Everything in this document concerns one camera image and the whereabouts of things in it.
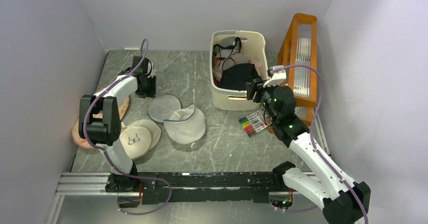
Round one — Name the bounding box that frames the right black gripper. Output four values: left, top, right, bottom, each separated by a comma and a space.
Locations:
246, 78, 279, 123

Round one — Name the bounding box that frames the black bra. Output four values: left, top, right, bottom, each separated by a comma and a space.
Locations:
218, 64, 261, 91

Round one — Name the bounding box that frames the black wire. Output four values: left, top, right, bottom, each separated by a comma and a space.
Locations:
213, 37, 243, 72

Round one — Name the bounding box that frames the white mesh laundry bag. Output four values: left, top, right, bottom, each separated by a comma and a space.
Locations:
148, 94, 206, 145

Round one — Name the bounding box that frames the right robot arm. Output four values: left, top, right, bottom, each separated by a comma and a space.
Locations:
246, 79, 371, 223

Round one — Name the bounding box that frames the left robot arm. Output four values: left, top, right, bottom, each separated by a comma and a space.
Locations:
78, 56, 156, 192

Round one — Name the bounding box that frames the cream plastic laundry basket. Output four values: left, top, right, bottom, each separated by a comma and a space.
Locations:
210, 30, 269, 110

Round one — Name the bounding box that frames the floral pink oven mitt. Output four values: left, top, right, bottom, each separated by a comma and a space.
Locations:
71, 96, 130, 149

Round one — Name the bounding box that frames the grey brown cloth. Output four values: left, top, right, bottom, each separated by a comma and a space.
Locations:
219, 53, 251, 70

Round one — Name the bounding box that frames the pack of coloured markers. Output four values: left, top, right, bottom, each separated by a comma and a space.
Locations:
238, 110, 268, 138

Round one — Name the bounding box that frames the pink cloth in basket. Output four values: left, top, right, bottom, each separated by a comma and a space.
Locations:
212, 58, 263, 81

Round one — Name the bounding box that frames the green white marker pen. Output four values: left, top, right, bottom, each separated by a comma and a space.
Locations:
124, 47, 141, 50

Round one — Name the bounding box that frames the beige round fabric pad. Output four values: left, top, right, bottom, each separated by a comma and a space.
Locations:
119, 120, 162, 160

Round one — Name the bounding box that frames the orange wooden rack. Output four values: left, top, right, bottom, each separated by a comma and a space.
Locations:
277, 13, 318, 127

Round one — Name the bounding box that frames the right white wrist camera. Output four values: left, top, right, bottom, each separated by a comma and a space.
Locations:
263, 70, 287, 88

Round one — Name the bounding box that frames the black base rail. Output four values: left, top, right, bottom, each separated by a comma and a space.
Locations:
106, 172, 295, 206

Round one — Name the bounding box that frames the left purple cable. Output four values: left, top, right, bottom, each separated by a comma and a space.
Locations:
82, 38, 173, 216

